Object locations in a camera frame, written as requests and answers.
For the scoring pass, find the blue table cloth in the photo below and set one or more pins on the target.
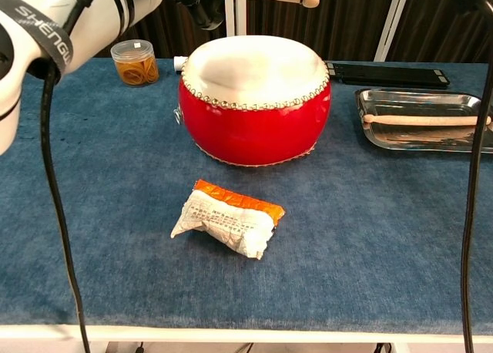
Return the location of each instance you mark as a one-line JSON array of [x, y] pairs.
[[154, 272]]

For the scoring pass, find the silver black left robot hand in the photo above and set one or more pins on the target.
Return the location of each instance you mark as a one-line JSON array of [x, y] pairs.
[[208, 6]]

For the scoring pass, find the white table frame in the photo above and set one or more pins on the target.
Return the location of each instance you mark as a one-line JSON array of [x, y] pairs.
[[231, 335]]

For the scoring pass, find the red drum with white head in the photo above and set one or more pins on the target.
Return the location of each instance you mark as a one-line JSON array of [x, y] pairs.
[[254, 122]]

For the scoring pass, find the steel rectangular tray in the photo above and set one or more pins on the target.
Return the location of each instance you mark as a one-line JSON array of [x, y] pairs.
[[423, 102]]

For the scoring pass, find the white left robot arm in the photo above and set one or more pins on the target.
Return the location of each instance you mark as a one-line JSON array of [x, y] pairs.
[[88, 17]]

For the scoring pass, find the black flat folded stand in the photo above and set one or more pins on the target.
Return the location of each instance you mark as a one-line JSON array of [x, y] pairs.
[[385, 75]]

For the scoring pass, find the white frame post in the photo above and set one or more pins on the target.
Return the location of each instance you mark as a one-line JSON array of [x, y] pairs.
[[235, 17], [393, 21]]

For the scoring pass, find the white orange crumpled packet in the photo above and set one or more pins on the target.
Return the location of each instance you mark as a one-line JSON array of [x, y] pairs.
[[227, 222]]

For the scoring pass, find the dark pleated curtain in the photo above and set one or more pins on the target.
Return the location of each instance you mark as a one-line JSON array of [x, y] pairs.
[[169, 29], [346, 21], [435, 29]]

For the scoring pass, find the clear jar of rubber bands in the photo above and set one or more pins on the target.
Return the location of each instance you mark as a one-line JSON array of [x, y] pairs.
[[135, 68]]

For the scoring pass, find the plain wooden drumstick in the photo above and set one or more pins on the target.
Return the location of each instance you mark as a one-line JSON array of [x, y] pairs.
[[423, 120]]

